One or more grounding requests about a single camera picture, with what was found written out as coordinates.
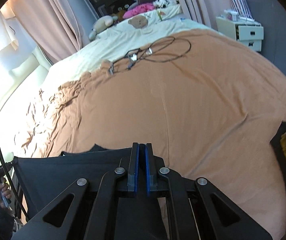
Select black teddy bear t-shirt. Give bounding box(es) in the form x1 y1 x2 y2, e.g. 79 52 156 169
12 143 169 240

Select dark sleeve forearm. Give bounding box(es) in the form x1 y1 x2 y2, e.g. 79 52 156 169
0 205 14 239

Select person's left hand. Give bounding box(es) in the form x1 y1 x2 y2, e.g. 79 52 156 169
0 179 12 209

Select orange brown blanket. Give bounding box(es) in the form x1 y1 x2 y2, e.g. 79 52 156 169
14 28 286 240

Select pale yellow bed sheet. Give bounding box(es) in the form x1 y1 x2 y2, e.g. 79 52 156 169
0 12 208 159

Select beige plush toy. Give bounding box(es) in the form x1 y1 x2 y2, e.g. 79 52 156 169
89 15 118 42

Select pink left curtain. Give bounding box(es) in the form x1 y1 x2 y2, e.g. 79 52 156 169
7 0 83 63

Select pink plush cloth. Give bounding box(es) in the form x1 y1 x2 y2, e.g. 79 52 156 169
123 3 155 19

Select cream bedside drawer cabinet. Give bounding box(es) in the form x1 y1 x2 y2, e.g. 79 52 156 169
216 16 264 52

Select white spotted plush toy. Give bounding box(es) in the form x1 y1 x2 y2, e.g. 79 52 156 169
152 0 179 8

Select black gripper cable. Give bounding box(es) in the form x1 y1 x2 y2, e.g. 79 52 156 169
0 113 30 222

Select black tangled cable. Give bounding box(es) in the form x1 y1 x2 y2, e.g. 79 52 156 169
108 36 192 75

